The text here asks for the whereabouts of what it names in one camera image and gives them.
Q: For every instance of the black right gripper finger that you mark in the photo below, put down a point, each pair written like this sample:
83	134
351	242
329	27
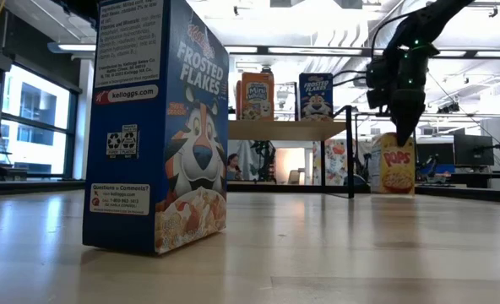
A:
407	118

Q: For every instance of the yellow Corn Pops cereal box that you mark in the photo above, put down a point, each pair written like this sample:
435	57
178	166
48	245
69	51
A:
391	169

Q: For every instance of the blue Frosted Flakes cereal box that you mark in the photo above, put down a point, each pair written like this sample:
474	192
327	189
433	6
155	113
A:
316	99
148	148

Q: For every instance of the orange Mini Wheats cereal box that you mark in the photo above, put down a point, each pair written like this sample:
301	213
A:
238	101
257	97

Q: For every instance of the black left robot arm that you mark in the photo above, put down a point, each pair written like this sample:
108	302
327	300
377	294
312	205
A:
74	6

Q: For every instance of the background black robot arm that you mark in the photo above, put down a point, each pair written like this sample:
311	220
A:
429	166

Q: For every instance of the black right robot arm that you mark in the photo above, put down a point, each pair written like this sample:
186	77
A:
427	21

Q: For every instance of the dark wide monitor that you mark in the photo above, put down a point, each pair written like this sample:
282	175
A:
436	151

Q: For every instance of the black computer monitor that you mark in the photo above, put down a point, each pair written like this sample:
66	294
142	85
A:
474	150

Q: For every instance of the colourful poster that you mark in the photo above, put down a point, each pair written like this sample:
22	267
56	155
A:
336	162

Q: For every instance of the overhead rig light bar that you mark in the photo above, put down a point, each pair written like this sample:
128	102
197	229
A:
317	50

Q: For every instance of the dark plant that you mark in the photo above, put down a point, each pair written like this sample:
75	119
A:
263	160

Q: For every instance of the person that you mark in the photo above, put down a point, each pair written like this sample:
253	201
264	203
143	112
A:
234	166

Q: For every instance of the ceiling light panel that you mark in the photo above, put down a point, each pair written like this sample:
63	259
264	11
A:
70	47

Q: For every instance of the large window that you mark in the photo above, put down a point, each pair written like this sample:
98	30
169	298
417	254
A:
34	118

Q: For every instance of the small black ceiling camera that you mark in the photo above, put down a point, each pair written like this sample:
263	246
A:
448	108

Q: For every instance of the black background rig frame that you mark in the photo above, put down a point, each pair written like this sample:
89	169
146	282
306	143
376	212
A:
478	115

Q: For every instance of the wooden shelf with black frame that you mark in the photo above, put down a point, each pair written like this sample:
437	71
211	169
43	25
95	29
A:
284	130

